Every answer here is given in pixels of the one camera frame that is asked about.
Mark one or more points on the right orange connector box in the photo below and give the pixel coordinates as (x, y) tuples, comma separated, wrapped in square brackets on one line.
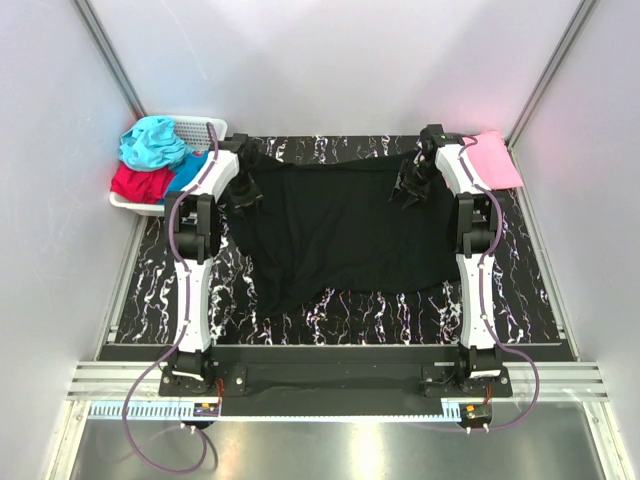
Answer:
[(477, 415)]

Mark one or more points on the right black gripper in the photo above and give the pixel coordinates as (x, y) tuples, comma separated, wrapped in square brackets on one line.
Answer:
[(416, 194)]

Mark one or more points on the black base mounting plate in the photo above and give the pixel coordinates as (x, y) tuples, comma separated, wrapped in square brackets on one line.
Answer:
[(333, 381)]

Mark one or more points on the white plastic basket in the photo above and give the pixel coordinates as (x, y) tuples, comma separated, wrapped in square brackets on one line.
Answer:
[(191, 129)]

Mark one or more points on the black marble pattern mat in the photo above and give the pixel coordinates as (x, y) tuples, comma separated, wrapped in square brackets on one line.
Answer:
[(523, 309)]

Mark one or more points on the folded pink t shirt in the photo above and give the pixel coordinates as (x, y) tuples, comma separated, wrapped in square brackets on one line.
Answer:
[(492, 161)]

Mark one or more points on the orange connector box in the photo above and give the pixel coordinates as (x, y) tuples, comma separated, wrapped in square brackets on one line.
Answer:
[(206, 409), (477, 415)]

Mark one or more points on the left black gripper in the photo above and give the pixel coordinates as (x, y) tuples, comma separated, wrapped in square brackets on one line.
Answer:
[(253, 197)]

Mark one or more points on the light blue t shirt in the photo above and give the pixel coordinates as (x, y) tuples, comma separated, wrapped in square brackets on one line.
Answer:
[(152, 144)]

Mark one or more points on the left orange connector box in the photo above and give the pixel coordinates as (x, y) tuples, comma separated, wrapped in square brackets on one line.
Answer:
[(206, 409)]

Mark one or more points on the black t shirt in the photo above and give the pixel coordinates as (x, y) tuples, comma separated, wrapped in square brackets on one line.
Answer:
[(341, 226)]

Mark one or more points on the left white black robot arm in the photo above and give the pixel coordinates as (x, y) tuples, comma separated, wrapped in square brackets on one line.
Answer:
[(193, 231)]

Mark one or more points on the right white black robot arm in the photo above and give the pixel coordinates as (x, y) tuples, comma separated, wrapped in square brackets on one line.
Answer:
[(476, 222)]

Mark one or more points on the red t shirt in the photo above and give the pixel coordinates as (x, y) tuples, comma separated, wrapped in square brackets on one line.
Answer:
[(141, 187)]

